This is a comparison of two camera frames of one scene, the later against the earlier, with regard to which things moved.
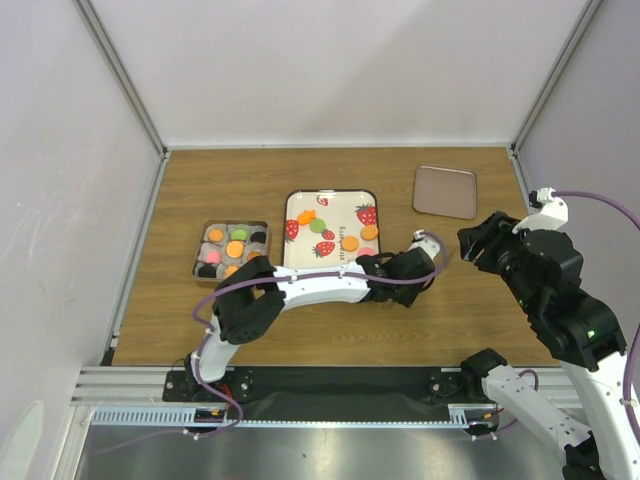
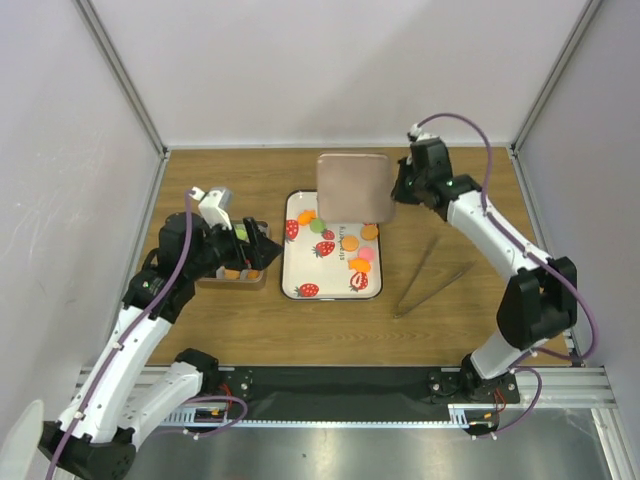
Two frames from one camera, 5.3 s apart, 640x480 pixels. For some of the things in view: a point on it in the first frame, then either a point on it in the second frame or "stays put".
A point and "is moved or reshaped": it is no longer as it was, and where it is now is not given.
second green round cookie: [238, 234] stays put
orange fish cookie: [306, 216] stays put
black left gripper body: [405, 292] -> [222, 249]
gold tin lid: [445, 192] is moved or reshaped
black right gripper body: [503, 244] -> [408, 186]
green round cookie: [317, 225] stays put
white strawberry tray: [329, 226] stays put
